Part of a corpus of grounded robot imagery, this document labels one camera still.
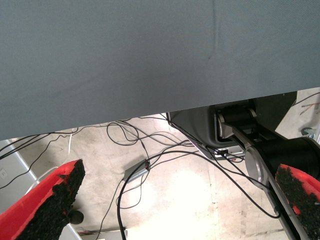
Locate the black frame with silver joints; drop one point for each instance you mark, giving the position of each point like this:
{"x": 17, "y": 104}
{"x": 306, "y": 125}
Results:
{"x": 195, "y": 125}

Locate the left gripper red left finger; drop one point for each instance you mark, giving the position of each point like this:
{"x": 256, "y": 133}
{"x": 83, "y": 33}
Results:
{"x": 37, "y": 212}

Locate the dark grey table cloth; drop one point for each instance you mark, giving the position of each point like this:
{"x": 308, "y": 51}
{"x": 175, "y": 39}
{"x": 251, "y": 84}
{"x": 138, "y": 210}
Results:
{"x": 125, "y": 62}

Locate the black round knob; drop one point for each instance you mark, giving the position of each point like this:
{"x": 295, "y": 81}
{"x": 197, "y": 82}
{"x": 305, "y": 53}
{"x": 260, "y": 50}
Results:
{"x": 76, "y": 217}

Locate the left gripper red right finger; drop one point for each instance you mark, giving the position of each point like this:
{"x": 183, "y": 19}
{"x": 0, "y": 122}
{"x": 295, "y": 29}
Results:
{"x": 305, "y": 200}

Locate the grey power adapter box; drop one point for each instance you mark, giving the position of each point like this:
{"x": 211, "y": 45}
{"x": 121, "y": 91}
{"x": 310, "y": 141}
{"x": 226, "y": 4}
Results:
{"x": 135, "y": 171}

